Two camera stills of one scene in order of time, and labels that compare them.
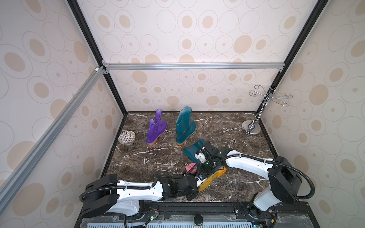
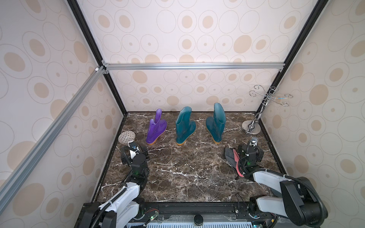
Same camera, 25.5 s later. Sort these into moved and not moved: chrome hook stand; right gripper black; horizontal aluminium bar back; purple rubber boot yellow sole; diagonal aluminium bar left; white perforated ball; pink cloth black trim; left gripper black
Moved: right gripper black; left gripper black; pink cloth black trim
Not moved: purple rubber boot yellow sole; diagonal aluminium bar left; chrome hook stand; horizontal aluminium bar back; white perforated ball
